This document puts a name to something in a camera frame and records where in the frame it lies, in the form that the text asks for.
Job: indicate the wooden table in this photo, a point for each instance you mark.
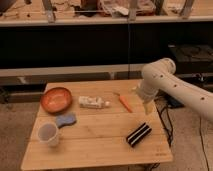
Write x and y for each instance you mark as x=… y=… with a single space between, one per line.
x=98 y=138

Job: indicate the orange wooden bowl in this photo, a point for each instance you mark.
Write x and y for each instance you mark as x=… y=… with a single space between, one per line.
x=56 y=100

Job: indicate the black white striped eraser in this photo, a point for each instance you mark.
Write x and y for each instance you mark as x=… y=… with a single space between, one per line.
x=137 y=135

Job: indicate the blue sponge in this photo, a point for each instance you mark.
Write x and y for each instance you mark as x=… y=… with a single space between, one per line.
x=65 y=120

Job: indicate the white plastic bottle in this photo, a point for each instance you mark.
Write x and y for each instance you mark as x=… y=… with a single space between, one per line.
x=93 y=102

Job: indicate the black box on shelf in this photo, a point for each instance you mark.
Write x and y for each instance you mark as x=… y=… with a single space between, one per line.
x=192 y=58

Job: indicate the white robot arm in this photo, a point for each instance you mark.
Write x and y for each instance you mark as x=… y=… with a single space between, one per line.
x=159 y=75

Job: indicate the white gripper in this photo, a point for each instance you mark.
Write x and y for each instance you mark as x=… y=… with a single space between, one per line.
x=148 y=107

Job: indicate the white plastic cup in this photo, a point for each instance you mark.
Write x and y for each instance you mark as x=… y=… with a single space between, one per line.
x=48 y=134

